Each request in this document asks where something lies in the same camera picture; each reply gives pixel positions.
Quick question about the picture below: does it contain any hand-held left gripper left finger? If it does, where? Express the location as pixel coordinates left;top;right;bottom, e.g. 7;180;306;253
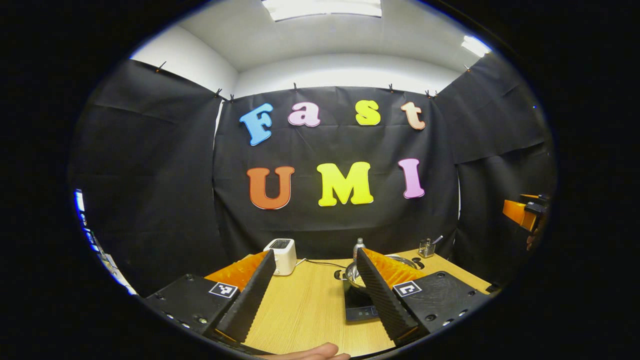
145;250;277;346

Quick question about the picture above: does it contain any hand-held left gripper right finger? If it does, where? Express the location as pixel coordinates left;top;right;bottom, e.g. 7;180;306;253
356;247;493;347

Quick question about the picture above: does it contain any black induction cooktop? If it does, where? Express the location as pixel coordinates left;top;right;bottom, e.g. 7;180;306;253
342;280;381;322

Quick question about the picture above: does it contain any stainless steel pot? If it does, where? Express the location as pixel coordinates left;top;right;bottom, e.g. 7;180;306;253
334;254;426;296

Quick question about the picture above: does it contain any white toaster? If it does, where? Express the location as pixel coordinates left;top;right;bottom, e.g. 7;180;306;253
263;238;297;276

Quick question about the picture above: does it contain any small ceiling light panel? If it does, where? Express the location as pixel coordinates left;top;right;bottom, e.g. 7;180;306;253
461;35;492;58

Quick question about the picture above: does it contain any large ceiling light panel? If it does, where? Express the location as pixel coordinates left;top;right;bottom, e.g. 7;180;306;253
261;0;383;22

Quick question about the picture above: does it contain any small wire basket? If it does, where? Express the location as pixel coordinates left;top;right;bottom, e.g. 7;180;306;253
418;235;444;259

